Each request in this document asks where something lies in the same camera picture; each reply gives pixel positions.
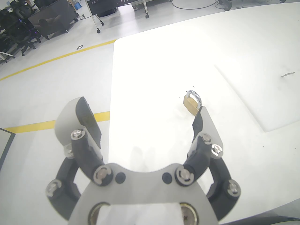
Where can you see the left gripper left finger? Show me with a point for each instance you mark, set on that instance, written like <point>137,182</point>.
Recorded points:
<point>80,152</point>

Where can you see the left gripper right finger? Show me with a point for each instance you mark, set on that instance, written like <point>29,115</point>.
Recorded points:
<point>201,153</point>

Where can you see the small silver key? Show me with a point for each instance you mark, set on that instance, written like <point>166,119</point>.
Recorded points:
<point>288,74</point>

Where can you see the brass padlock with silver shackle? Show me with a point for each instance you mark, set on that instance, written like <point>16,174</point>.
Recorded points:
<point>190,104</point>

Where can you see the dark panel on wheeled stand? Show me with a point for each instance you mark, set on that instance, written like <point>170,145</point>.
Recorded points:
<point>52,17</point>

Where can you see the black office chair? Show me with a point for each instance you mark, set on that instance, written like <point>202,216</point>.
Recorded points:
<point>22,12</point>
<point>7,33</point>

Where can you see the metal frame table on casters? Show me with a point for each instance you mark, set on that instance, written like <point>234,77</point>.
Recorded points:
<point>93,12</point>

